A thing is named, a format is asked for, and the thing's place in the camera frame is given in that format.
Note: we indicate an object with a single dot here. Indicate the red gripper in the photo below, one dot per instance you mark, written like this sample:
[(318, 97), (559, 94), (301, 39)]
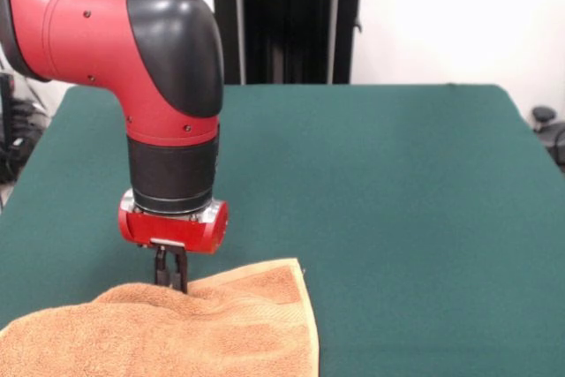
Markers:
[(176, 231)]

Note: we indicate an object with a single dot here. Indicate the orange terry towel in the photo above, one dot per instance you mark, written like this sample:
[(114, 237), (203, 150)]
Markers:
[(176, 328)]

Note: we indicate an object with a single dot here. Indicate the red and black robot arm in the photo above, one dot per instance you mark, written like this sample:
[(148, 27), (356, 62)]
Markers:
[(132, 63)]

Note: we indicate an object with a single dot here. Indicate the black electronics box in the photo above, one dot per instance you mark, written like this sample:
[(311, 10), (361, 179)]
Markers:
[(6, 121)]

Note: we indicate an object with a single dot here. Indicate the dark green table cloth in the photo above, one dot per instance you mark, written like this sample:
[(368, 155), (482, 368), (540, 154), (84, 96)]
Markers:
[(397, 174)]

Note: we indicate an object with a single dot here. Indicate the black office chair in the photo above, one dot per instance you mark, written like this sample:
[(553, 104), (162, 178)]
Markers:
[(549, 130)]

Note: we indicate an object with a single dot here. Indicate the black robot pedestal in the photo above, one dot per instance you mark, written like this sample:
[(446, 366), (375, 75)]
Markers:
[(287, 32)]

